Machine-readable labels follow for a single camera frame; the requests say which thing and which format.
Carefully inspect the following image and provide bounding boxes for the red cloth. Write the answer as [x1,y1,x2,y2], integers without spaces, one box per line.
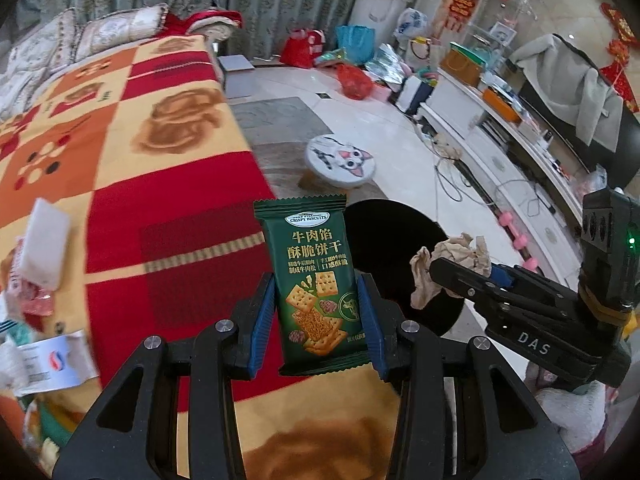
[162,10,244,42]

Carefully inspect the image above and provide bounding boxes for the white TV cabinet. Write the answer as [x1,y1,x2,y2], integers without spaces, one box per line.
[417,67,601,281]

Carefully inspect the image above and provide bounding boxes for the brown paper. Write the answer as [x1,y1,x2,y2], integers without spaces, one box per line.
[410,232,493,311]

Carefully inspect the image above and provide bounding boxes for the black television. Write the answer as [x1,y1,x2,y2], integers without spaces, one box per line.
[517,35,640,188]

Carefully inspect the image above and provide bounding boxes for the tangled floor cables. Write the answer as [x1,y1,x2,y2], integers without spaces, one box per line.
[431,147,557,213]

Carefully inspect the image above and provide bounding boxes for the green biscuit packet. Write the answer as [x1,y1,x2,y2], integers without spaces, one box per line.
[252,192,373,377]

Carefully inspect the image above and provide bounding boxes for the silver foil bag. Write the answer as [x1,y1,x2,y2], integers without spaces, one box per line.
[366,42,404,87]

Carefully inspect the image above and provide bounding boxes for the white paper bag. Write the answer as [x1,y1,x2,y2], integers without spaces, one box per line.
[406,37,444,69]

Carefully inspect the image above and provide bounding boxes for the person's right forearm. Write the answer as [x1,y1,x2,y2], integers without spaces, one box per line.
[525,360,640,461]

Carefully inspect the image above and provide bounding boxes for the white plastic bag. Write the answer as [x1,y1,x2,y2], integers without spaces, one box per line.
[395,7,429,41]

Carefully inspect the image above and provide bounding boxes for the blue tote bag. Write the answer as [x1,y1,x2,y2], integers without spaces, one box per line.
[335,25,376,66]

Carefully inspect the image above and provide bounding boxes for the cat print round stool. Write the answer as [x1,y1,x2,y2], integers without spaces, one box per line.
[300,135,374,191]

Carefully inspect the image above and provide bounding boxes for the grey floor rug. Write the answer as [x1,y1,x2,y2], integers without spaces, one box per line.
[229,95,334,152]

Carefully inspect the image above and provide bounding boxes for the white bottle label wrapper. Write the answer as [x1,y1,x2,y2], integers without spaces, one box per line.
[15,332,99,396]

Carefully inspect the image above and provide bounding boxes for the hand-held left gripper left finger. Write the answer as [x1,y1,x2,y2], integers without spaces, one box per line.
[51,272,278,480]

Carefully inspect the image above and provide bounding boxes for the red hanging decoration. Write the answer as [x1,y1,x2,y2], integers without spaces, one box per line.
[440,0,482,36]

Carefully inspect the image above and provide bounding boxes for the pink snack wrapper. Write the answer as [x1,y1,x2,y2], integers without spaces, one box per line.
[10,280,54,317]

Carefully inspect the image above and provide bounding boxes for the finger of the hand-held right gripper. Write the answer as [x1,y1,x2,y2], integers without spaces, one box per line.
[489,263,582,307]
[429,256,582,335]

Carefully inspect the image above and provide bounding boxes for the beige sofa cushions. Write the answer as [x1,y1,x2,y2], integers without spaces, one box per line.
[0,2,171,116]

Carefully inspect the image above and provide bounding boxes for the red plastic bag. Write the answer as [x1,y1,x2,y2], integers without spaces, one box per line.
[337,64,374,101]

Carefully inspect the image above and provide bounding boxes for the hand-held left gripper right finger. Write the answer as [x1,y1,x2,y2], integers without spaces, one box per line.
[352,272,581,480]

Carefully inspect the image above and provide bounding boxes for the red orange printed blanket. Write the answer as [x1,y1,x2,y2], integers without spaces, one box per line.
[0,35,401,480]

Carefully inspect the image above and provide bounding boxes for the white pillar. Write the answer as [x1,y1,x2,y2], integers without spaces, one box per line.
[354,0,422,52]

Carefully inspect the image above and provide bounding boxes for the red gift bag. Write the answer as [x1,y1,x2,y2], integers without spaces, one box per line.
[279,27,328,69]

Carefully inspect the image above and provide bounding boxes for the grey coat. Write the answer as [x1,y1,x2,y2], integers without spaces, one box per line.
[512,34,626,154]

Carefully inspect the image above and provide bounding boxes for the black round trash bin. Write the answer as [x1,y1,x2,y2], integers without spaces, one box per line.
[344,199,467,339]

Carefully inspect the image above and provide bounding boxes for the navy white bag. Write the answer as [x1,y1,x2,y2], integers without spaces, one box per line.
[395,76,434,114]

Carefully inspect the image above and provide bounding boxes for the red wall decoration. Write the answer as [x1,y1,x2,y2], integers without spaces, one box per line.
[599,2,640,113]

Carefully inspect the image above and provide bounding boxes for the pink dumbbell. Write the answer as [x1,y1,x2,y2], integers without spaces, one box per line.
[497,212,541,271]

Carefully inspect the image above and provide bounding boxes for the white square box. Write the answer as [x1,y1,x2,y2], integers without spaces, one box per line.
[218,55,257,99]

